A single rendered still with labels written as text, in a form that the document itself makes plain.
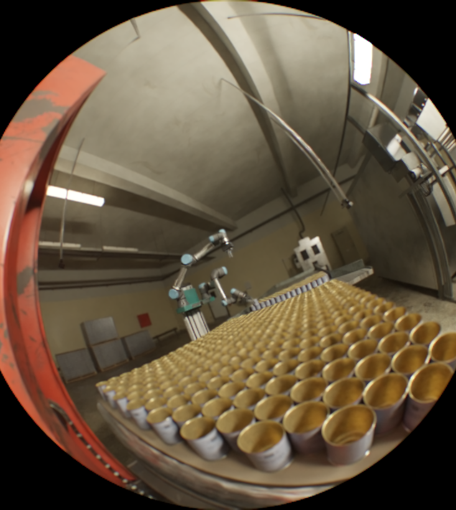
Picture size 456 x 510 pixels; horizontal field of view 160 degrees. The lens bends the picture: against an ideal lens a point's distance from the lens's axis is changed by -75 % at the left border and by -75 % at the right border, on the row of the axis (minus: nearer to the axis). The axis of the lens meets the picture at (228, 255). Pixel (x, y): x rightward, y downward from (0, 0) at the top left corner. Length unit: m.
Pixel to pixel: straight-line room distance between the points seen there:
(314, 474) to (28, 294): 0.81
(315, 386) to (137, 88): 3.65
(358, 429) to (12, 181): 0.47
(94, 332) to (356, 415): 7.44
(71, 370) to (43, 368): 6.60
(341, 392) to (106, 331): 7.53
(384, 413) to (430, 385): 0.10
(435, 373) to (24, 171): 0.49
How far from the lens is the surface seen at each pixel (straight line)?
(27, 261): 0.74
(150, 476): 0.79
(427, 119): 2.56
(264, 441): 0.35
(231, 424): 0.37
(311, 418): 0.34
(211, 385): 0.51
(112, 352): 7.65
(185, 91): 3.57
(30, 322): 0.69
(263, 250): 8.22
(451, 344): 0.37
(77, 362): 7.27
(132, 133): 3.80
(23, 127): 0.23
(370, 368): 0.38
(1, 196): 0.16
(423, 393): 0.36
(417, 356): 0.37
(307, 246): 6.55
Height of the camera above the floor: 1.44
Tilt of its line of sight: 12 degrees up
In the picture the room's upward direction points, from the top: 22 degrees counter-clockwise
